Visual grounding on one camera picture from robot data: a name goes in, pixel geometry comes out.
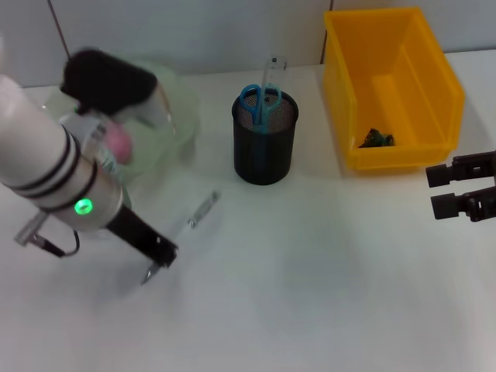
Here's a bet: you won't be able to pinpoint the pale green glass fruit bowl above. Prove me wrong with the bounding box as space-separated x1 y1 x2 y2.
42 57 202 183

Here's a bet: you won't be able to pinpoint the transparent plastic ruler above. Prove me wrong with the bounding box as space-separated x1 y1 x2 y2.
260 57 288 102

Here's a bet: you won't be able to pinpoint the silver ballpoint pen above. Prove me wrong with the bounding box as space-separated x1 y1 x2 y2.
139 189 222 287

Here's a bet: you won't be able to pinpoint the green plastic wrapper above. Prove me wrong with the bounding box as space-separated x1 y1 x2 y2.
356 127 398 150

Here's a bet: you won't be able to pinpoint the blue capped scissors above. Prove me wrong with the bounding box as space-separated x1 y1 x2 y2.
239 83 282 135

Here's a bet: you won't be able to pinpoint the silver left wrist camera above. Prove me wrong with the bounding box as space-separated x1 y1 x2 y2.
60 48 174 129

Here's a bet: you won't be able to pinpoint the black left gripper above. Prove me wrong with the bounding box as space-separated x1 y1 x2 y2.
104 205 180 270

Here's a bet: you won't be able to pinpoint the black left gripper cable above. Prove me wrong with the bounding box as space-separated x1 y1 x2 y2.
14 212 81 259

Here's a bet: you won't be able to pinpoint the pink peach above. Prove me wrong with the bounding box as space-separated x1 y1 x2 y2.
105 122 133 164

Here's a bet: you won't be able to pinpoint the black mesh pen holder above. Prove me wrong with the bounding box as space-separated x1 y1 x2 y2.
231 91 299 185

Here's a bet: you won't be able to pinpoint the clear water bottle green label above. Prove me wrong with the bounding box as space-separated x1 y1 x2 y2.
97 129 132 206

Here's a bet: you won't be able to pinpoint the yellow plastic bin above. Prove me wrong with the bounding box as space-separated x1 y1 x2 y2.
323 6 466 172

